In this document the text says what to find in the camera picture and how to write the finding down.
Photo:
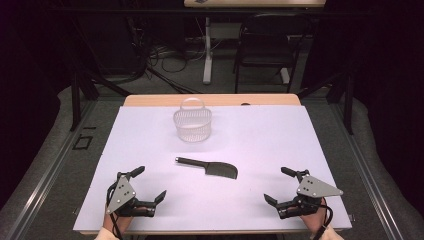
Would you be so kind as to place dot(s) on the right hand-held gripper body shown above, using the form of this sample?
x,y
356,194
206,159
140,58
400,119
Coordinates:
x,y
313,188

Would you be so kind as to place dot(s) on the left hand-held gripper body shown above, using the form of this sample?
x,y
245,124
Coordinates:
x,y
121,196

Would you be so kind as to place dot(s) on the black kitchen knife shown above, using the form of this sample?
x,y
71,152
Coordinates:
x,y
220,169

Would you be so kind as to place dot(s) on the white plastic mesh basket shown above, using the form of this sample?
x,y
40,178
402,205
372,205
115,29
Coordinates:
x,y
193,131

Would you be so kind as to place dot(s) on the person's left hand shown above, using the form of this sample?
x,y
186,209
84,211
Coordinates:
x,y
116,222

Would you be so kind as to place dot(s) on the person's right hand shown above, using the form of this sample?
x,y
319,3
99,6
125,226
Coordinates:
x,y
314,220

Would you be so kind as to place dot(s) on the white table mat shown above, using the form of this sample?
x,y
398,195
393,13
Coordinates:
x,y
266,146

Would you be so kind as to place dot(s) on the black metal stand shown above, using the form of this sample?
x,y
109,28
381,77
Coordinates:
x,y
349,103
75,100

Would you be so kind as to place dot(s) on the light wooden table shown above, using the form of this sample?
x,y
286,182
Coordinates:
x,y
216,99

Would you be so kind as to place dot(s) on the black chair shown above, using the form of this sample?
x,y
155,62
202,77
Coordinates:
x,y
266,50

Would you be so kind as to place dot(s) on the wooden desk with white legs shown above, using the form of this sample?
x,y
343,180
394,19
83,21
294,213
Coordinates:
x,y
207,66

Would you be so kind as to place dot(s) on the aluminium floor rail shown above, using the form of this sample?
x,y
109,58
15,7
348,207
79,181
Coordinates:
x,y
50,173
370,176

